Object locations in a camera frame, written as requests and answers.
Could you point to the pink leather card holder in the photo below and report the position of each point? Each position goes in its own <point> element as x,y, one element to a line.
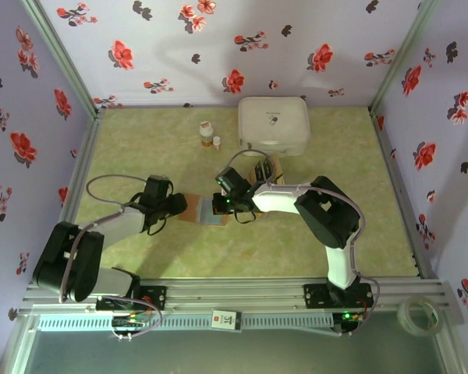
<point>193,208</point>

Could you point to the tray of black cards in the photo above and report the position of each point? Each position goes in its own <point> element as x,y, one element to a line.
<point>260,171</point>

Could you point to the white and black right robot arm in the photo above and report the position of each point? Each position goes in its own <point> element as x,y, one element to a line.
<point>327,218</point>

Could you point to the small white vial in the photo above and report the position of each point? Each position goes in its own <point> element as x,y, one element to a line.
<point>217,143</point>

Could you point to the white pill bottle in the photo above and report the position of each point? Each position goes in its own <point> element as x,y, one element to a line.
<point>206,134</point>

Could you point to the white square medicine case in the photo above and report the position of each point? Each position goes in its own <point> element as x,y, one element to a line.
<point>273,121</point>

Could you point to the white label tag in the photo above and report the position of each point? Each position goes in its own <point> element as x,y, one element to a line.
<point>226,320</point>

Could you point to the small circuit board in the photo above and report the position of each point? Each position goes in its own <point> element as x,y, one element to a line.
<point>350,317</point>
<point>130,321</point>

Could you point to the clear tape roll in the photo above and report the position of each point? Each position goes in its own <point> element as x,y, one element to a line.
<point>403,315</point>

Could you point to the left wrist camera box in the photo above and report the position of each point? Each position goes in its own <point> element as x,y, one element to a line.
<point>161,177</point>

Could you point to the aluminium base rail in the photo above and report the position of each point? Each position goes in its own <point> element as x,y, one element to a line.
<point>234,292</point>

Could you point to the aluminium side rail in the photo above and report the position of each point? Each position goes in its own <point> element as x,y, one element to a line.
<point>87,144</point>
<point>386,148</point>

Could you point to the aluminium corner post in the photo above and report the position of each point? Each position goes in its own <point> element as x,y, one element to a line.
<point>399,58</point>
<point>62,58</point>

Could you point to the aluminium lower frame bar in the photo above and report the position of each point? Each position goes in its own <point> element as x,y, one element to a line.
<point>17,346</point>
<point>454,354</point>

